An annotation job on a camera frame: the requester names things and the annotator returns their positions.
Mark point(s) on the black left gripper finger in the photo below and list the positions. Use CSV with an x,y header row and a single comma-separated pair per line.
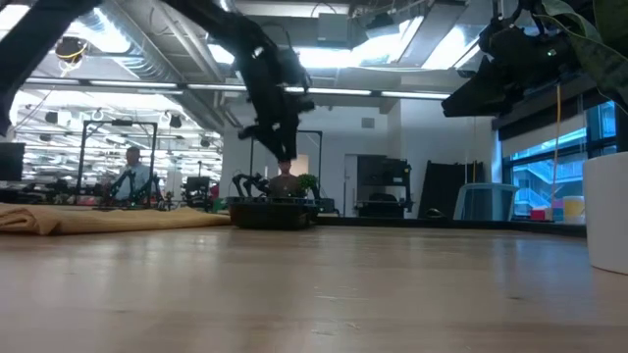
x,y
288,139
265,137

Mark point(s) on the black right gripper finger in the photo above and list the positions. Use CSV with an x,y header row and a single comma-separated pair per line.
x,y
490,78
476,105

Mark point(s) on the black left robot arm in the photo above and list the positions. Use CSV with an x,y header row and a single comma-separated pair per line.
x,y
29,39

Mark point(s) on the person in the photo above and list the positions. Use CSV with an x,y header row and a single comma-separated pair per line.
x,y
285,185
133,174

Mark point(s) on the small green potted plant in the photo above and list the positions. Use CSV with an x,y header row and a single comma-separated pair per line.
x,y
307,182

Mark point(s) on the black plastic food container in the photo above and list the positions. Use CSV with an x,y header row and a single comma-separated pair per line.
x,y
272,216

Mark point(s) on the small black monitor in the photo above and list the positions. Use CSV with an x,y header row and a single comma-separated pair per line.
x,y
197,185

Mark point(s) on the large green plant leaves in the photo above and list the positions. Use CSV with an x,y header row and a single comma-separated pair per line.
x,y
608,29

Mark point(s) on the black leaning panel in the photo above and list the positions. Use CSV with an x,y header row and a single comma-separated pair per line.
x,y
449,188

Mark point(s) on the ceiling strip light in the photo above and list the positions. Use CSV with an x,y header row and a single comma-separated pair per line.
x,y
378,93
98,84

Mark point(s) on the black equipment rack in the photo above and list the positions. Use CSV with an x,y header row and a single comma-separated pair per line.
x,y
382,176

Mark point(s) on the pink cup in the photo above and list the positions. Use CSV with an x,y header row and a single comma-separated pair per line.
x,y
538,214

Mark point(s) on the yellow cup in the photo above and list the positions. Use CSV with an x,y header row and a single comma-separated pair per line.
x,y
574,210

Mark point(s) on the white plant pot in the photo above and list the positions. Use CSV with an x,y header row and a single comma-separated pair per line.
x,y
608,211

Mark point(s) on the yellow waffle cloth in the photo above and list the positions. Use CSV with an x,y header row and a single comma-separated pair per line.
x,y
98,220

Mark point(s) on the black computer monitor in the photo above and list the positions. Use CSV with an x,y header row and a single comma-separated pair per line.
x,y
11,162

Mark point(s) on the black robot station frame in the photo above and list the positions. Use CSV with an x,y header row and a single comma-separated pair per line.
x,y
320,157
118,122

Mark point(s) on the grey wall vent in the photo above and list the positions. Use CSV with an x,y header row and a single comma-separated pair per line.
x,y
368,122

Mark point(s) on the black ceiling dome camera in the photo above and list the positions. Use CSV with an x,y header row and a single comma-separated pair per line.
x,y
70,49

